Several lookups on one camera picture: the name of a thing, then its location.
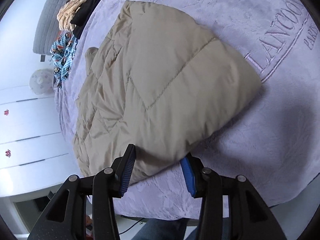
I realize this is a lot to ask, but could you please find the beige puffer jacket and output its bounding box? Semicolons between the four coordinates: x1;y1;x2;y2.
73;1;261;183

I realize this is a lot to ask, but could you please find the person's blue jeans leg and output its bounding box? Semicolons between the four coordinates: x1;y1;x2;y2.
132;218;189;240

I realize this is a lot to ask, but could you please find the lavender plush bed blanket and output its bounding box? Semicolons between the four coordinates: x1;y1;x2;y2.
55;0;319;206

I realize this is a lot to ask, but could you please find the white wardrobe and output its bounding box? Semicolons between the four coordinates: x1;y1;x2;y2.
1;0;80;197

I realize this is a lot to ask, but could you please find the round pale cushion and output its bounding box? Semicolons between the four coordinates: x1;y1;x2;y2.
29;68;54;95

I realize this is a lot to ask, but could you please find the blue monkey print garment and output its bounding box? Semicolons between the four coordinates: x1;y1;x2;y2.
50;31;78;88

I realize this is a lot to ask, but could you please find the grey quilted headboard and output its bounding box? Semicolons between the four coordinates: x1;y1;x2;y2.
33;0;67;55

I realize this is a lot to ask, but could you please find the cream knitted garment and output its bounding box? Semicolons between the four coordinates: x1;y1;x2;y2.
56;0;87;31

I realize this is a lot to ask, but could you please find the black folded garment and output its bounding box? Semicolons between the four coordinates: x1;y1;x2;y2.
71;0;101;39

